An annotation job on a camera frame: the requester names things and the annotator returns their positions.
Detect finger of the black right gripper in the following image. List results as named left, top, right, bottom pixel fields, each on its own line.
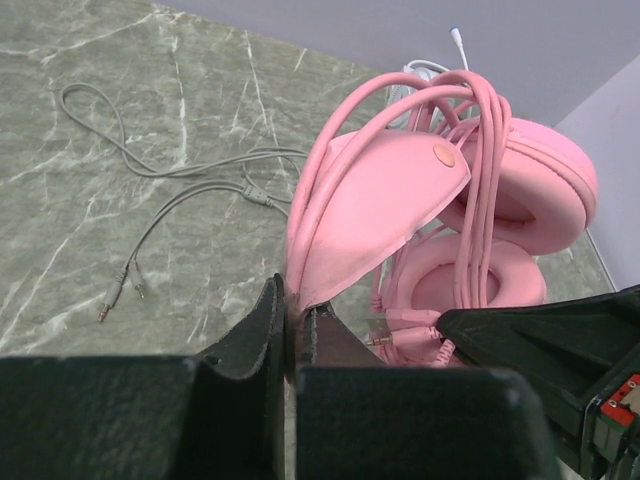
left=435, top=284, right=640, bottom=416

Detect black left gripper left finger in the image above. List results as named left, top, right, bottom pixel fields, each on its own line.
left=1, top=276, right=285, bottom=479

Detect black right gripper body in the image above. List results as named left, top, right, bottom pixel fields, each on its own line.
left=544, top=369, right=640, bottom=480

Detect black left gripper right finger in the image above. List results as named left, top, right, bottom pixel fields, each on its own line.
left=295, top=306, right=561, bottom=479

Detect pink headphones with cable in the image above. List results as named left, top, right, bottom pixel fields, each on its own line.
left=284, top=70, right=599, bottom=368

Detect white headphones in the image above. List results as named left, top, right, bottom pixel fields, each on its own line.
left=386, top=27, right=469, bottom=131

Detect thin grey audio cable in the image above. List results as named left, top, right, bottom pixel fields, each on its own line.
left=58, top=82, right=309, bottom=324

